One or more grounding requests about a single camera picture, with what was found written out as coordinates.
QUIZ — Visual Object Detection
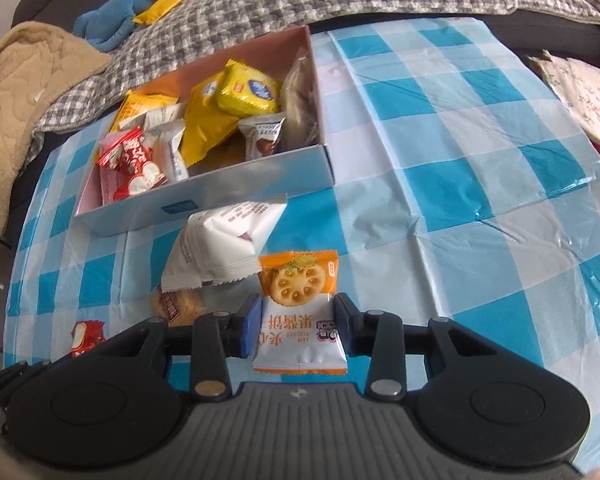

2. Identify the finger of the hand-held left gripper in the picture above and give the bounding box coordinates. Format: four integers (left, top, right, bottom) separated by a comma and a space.
0, 360, 51, 411

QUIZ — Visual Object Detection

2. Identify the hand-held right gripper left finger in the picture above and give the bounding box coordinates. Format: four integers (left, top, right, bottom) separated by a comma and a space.
111, 294, 264, 401

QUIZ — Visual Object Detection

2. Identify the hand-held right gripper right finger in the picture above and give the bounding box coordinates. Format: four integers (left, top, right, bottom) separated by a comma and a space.
334, 294, 486, 401

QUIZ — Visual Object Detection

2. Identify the orange white biscuit packet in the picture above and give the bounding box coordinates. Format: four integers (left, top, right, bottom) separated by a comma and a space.
252, 249, 348, 376

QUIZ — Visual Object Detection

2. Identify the white pink cardboard box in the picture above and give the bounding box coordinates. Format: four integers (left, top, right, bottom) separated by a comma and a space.
72, 25, 336, 237

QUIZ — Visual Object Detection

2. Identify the white printed snack packet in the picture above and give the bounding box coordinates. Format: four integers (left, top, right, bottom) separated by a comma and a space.
147, 119, 188, 182

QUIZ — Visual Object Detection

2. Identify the small chocolate truffle packet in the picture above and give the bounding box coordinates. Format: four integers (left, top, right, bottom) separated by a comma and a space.
238, 112, 287, 158

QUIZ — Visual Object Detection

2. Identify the red white candy packet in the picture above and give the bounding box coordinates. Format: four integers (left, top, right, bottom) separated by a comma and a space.
71, 321, 107, 359
96, 127, 168, 201

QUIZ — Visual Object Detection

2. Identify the long yellow waffle packet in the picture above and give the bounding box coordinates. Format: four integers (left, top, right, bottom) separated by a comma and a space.
186, 72, 241, 167

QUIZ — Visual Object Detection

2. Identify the square yellow biscuit packet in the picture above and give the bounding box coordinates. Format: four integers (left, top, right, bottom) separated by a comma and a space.
216, 59, 282, 115

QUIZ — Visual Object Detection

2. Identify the brown biscuit packet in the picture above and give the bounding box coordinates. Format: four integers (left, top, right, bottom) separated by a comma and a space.
151, 284, 206, 328

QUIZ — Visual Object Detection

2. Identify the white triangular snack packet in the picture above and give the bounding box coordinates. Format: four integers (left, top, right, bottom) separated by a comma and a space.
161, 200, 288, 292

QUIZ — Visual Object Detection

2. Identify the blue white checked tablecloth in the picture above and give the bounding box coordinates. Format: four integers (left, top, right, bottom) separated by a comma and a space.
2, 16, 600, 461

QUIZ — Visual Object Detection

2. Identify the clear brown snack packet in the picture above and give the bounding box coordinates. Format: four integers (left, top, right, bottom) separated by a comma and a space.
279, 47, 326, 151

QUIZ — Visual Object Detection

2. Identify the small yellow snack packet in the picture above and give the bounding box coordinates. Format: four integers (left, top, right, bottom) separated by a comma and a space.
112, 90, 179, 132

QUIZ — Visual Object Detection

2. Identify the beige quilted blanket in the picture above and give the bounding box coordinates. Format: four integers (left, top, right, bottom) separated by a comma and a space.
0, 21, 113, 238

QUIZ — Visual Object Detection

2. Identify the cream floral cloth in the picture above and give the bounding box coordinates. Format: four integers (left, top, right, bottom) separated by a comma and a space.
527, 50, 600, 151

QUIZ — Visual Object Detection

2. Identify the yellow packet on blanket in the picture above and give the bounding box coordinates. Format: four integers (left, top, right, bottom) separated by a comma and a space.
132, 0, 192, 26

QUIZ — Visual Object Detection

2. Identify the blue plush toy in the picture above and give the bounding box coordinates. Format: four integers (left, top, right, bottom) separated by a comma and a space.
75, 0, 173, 53

